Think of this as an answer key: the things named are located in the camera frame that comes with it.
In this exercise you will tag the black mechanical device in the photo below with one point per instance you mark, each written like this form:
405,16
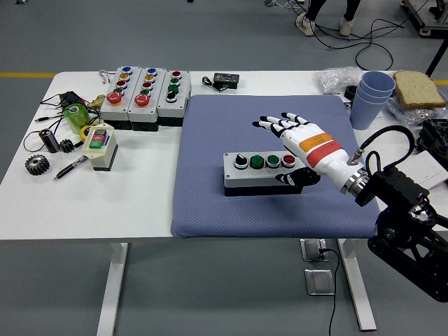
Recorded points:
435,138

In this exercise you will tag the small black steel gear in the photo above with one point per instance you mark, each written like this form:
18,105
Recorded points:
66,146

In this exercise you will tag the white printed booklet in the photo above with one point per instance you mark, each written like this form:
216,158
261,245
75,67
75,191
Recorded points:
346,103

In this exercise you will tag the black silver pen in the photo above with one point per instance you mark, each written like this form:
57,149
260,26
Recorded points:
68,169

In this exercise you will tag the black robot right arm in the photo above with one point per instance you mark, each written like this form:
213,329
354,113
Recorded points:
399,189

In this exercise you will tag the cream red-green switch box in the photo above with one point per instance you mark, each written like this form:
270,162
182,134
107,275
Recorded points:
101,157

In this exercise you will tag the large black steel gear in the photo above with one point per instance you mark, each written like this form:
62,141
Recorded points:
39,168

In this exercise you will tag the metal equipment frame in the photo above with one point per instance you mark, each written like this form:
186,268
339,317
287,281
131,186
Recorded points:
428,26

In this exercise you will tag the person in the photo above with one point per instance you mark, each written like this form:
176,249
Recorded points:
308,24

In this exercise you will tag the black round part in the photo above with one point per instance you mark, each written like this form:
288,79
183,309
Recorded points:
350,92

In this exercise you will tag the green translucent cylinder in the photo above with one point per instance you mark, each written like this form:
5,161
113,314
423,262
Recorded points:
75,119

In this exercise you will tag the brass fitting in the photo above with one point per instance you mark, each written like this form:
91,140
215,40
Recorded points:
96,102

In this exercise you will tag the blue plastic cup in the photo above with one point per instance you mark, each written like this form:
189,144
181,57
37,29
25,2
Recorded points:
364,94
364,115
378,82

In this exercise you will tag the white card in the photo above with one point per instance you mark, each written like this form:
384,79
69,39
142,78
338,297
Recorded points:
428,169

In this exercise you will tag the grey four-button control box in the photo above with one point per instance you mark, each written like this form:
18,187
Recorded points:
169,110
245,176

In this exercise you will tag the steel floor outlet box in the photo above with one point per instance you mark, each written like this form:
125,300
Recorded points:
311,250

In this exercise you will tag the black digital meter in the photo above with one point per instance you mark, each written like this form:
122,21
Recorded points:
225,80

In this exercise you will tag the grey five-button control box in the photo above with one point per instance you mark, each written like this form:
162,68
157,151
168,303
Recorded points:
112,112
140,113

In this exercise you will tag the clear bubble wrap bag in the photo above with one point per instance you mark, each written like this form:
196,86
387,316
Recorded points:
336,78

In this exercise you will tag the blue-grey padded mat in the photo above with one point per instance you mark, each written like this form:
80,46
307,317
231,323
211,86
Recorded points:
210,133

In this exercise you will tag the clear bag of metal parts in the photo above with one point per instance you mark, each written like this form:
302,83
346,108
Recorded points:
416,115

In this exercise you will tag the black power adapter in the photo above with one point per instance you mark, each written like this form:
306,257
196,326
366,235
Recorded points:
70,98

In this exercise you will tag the white table leg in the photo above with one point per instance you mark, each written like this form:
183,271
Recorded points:
113,287
357,287

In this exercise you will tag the yellow tape roll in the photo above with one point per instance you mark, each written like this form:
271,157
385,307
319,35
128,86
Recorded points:
84,133

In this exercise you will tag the steel floor cover plate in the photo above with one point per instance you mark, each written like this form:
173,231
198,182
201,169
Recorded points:
319,281

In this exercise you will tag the bread slice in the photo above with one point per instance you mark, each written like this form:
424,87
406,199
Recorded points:
418,89

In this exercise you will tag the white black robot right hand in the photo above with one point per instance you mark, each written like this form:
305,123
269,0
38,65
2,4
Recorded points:
315,147

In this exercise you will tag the black cylindrical capacitor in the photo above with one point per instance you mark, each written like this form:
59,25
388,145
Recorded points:
50,141

